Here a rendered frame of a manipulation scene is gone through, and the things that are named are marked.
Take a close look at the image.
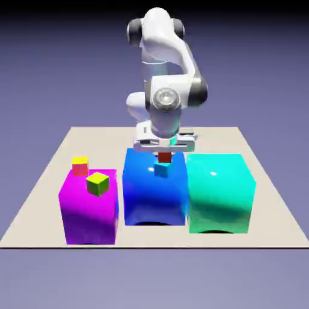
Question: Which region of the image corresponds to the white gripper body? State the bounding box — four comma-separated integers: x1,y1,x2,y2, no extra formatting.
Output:
133,138,196,153

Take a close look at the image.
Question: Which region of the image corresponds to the small cyan cube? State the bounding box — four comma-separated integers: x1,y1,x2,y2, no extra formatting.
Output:
153,162,171,179

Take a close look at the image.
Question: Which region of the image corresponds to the small yellow-green cube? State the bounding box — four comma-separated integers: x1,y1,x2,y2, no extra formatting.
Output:
85,171,110,198

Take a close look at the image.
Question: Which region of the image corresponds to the small red yellow-topped cube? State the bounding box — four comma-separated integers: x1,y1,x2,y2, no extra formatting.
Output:
72,156,89,177

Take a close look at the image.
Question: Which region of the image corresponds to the large blue box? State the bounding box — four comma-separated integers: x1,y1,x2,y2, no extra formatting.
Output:
122,147,188,227

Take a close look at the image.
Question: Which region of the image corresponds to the large turquoise box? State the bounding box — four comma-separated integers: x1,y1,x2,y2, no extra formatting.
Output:
185,153,256,235

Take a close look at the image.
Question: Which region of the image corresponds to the large magenta box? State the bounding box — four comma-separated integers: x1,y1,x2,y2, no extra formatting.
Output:
58,168,119,246

